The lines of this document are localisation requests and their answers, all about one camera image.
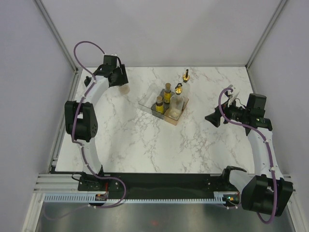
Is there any tall bottle gold pourer brown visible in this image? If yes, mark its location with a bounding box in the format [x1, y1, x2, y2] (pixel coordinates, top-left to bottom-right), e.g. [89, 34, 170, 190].
[182, 69, 190, 109]

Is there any clear plastic bin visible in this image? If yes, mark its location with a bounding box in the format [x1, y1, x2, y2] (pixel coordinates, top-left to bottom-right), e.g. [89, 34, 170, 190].
[138, 84, 162, 114]

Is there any white slotted cable duct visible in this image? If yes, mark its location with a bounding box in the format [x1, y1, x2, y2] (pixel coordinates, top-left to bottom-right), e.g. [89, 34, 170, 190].
[43, 191, 238, 204]

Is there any small yellow label bottle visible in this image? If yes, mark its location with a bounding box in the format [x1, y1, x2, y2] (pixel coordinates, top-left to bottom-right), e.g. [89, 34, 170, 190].
[155, 96, 164, 114]
[164, 83, 171, 104]

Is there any aluminium rail left side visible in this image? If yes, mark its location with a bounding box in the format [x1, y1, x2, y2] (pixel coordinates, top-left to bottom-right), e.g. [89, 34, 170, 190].
[48, 70, 84, 174]

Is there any smoky grey plastic bin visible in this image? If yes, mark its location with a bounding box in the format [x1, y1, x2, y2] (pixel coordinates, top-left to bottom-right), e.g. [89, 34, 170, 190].
[151, 88, 174, 120]

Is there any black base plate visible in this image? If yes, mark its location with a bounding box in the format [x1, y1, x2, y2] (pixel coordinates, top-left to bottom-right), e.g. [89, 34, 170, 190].
[78, 173, 237, 199]

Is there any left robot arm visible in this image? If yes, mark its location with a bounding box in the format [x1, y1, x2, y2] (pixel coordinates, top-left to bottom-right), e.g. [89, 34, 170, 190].
[64, 54, 128, 191]

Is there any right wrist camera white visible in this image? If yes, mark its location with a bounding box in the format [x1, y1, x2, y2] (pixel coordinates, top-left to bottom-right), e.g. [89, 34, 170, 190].
[225, 85, 240, 107]

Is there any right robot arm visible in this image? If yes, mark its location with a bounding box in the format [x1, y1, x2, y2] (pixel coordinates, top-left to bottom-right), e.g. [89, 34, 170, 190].
[205, 87, 294, 217]

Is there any aluminium rail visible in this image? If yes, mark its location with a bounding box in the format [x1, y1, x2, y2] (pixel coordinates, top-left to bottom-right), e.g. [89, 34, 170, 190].
[33, 173, 297, 194]
[48, 70, 84, 174]

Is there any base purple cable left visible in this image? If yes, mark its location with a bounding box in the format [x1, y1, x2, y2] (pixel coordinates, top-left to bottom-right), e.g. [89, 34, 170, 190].
[79, 175, 127, 209]

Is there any right aluminium frame post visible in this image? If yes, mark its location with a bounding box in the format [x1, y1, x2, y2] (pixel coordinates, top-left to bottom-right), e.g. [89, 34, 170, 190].
[245, 0, 289, 70]

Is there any left aluminium frame post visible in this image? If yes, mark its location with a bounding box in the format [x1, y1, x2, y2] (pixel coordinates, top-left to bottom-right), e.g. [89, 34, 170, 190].
[33, 0, 78, 73]

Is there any shaker jar black cap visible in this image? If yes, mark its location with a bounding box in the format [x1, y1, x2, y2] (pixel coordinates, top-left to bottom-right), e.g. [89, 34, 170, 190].
[119, 84, 130, 95]
[84, 76, 93, 87]

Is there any aluminium front rail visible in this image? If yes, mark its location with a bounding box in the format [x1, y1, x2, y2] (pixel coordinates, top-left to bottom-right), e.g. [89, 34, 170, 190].
[33, 173, 297, 194]

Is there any tall clear bottle gold pourer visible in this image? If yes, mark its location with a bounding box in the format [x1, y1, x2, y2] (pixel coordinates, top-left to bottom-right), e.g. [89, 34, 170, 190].
[169, 83, 184, 119]

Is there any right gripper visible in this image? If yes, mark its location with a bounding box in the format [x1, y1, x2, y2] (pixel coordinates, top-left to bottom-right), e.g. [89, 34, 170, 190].
[205, 96, 250, 128]

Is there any aluminium frame post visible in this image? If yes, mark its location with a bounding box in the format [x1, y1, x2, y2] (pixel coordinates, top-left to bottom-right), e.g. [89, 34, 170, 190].
[33, 0, 78, 73]
[245, 0, 289, 70]

